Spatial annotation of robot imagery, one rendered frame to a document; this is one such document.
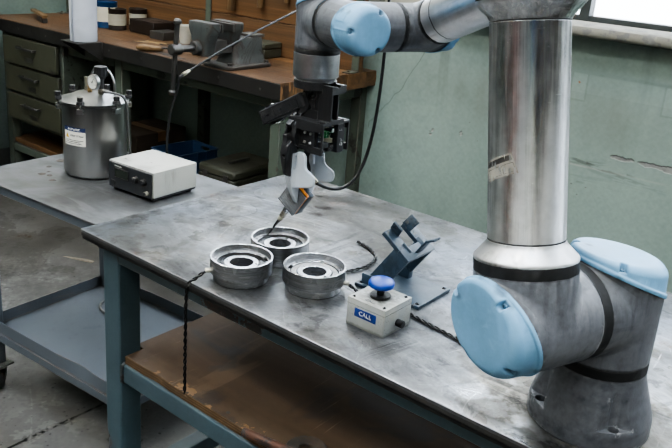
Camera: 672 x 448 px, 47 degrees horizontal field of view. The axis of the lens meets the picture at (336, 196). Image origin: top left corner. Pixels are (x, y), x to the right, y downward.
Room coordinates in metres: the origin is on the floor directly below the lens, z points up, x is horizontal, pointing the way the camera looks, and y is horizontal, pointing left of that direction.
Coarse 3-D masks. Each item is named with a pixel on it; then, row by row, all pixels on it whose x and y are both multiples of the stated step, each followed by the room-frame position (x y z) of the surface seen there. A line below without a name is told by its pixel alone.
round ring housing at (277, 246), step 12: (264, 228) 1.32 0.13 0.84; (276, 228) 1.33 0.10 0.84; (288, 228) 1.34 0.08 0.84; (252, 240) 1.26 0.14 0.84; (276, 240) 1.31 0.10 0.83; (288, 240) 1.30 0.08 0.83; (276, 252) 1.24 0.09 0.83; (288, 252) 1.24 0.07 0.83; (300, 252) 1.25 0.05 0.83; (276, 264) 1.24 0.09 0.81
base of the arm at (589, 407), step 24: (552, 384) 0.84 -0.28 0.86; (576, 384) 0.81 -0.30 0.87; (600, 384) 0.80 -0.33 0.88; (624, 384) 0.80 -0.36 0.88; (528, 408) 0.86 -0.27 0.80; (552, 408) 0.82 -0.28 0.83; (576, 408) 0.80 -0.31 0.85; (600, 408) 0.80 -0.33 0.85; (624, 408) 0.80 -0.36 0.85; (648, 408) 0.82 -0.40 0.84; (552, 432) 0.81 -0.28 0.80; (576, 432) 0.79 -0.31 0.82; (600, 432) 0.79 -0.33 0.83; (624, 432) 0.79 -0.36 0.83; (648, 432) 0.81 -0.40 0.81
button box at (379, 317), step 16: (368, 288) 1.09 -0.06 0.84; (352, 304) 1.06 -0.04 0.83; (368, 304) 1.04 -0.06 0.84; (384, 304) 1.04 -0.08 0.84; (400, 304) 1.05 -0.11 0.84; (352, 320) 1.05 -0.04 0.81; (368, 320) 1.03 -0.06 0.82; (384, 320) 1.02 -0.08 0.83; (400, 320) 1.04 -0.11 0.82; (384, 336) 1.02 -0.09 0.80
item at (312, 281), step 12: (312, 252) 1.23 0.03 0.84; (288, 264) 1.20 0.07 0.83; (312, 264) 1.20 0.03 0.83; (336, 264) 1.21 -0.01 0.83; (288, 276) 1.14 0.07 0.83; (300, 276) 1.13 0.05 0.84; (312, 276) 1.15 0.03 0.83; (324, 276) 1.16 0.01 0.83; (336, 276) 1.14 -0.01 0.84; (288, 288) 1.15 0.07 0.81; (300, 288) 1.13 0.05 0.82; (312, 288) 1.12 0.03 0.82; (324, 288) 1.13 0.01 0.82; (336, 288) 1.14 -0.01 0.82
